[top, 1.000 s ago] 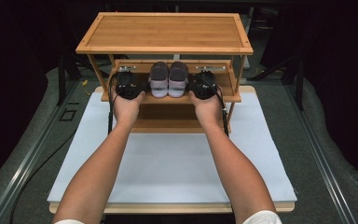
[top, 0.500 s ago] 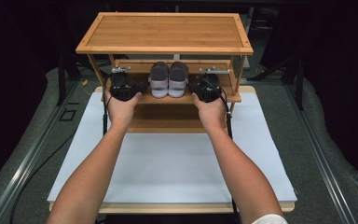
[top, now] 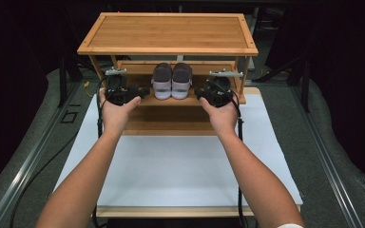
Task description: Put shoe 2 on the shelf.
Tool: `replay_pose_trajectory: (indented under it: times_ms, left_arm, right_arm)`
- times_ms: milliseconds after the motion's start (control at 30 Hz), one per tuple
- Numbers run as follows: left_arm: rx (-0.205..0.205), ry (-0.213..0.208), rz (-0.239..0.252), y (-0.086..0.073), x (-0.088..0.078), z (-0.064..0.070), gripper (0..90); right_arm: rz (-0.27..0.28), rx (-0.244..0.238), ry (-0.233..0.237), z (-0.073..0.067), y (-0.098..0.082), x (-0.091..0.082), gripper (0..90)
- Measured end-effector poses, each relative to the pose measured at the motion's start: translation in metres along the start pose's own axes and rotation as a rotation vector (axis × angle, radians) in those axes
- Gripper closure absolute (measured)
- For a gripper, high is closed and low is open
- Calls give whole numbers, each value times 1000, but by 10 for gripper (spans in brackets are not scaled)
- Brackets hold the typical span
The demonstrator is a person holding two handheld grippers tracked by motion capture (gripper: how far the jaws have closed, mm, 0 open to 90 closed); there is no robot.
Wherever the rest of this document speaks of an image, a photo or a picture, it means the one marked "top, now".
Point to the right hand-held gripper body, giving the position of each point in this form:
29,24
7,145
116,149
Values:
220,95

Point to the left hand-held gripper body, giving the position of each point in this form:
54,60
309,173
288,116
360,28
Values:
119,95

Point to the pink sandal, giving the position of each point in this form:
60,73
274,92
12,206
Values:
162,82
182,81

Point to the wooden three-tier shoe rack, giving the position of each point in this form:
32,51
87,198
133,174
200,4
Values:
171,31

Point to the person's left hand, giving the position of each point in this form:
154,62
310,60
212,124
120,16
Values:
115,118

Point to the person's right hand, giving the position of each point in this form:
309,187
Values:
224,120

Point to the small yellow tag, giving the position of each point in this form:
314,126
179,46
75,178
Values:
86,85

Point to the white table mat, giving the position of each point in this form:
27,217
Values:
171,171

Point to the white sleeve cuff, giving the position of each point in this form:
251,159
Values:
290,226

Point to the black stand post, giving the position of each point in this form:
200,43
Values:
305,85
62,82

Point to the metal floor rail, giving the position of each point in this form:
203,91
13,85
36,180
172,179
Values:
28,164
326,158

